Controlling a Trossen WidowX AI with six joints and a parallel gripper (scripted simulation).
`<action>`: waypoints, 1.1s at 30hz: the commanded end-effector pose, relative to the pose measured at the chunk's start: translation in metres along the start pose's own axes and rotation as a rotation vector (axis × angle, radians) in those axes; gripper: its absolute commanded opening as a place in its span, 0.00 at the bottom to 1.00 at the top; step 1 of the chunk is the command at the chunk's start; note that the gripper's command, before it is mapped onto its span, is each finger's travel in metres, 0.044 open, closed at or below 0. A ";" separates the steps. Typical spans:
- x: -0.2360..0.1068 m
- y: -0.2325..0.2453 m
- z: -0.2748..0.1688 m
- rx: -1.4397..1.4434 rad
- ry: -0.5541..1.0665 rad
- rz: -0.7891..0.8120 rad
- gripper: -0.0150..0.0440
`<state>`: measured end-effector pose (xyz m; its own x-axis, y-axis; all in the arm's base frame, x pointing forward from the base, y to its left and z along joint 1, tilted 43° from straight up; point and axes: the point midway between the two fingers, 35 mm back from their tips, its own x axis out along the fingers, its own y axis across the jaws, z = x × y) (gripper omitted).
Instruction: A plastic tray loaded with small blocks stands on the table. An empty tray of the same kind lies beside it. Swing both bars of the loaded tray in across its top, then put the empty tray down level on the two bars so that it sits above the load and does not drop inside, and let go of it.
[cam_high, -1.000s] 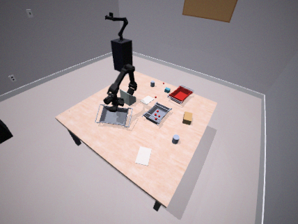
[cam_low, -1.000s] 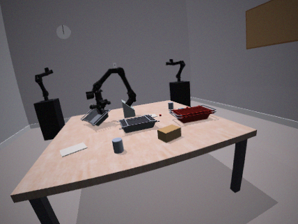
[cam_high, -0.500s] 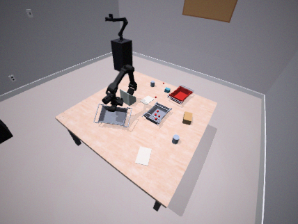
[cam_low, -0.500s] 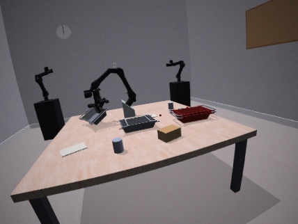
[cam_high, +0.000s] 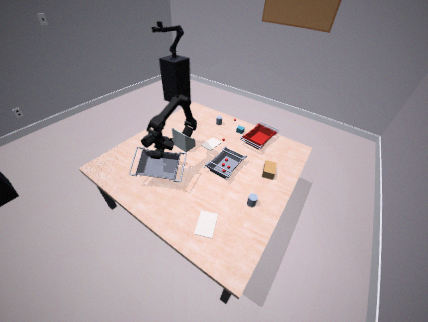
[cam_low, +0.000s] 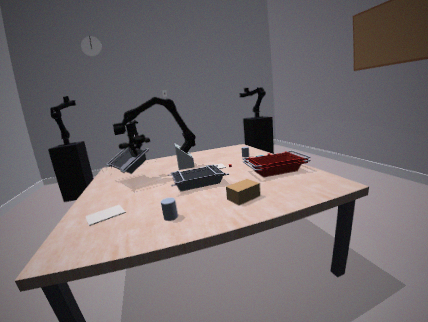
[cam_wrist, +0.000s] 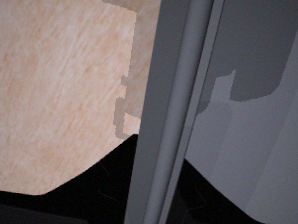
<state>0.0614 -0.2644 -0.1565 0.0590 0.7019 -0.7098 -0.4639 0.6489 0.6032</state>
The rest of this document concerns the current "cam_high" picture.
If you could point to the tan cardboard box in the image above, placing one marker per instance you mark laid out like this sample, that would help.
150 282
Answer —
269 170

